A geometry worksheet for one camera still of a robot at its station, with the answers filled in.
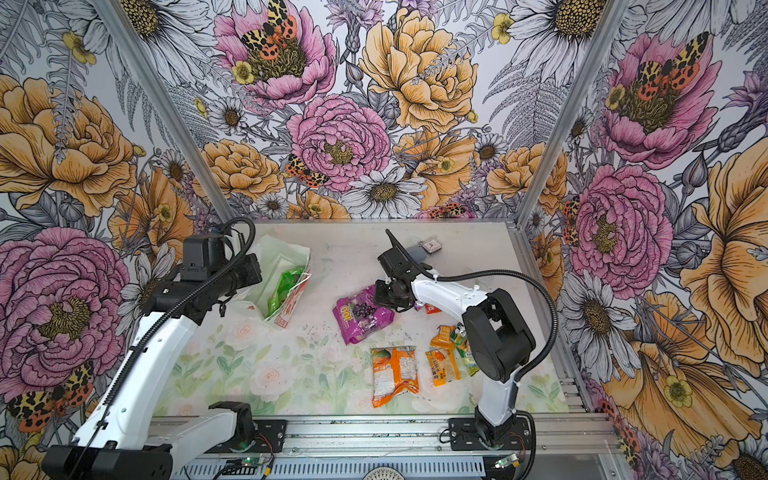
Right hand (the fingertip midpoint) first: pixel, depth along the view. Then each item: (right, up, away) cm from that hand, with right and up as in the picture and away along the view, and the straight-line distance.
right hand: (380, 308), depth 90 cm
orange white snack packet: (+4, -15, -8) cm, 18 cm away
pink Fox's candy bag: (+15, -1, +6) cm, 16 cm away
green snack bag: (-26, +9, -4) cm, 28 cm away
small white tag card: (+18, +19, +22) cm, 34 cm away
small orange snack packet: (+18, -13, -4) cm, 23 cm away
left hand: (-30, +11, -14) cm, 35 cm away
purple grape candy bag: (-6, -2, -2) cm, 7 cm away
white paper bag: (-33, +15, +5) cm, 36 cm away
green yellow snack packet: (+24, -10, -2) cm, 26 cm away
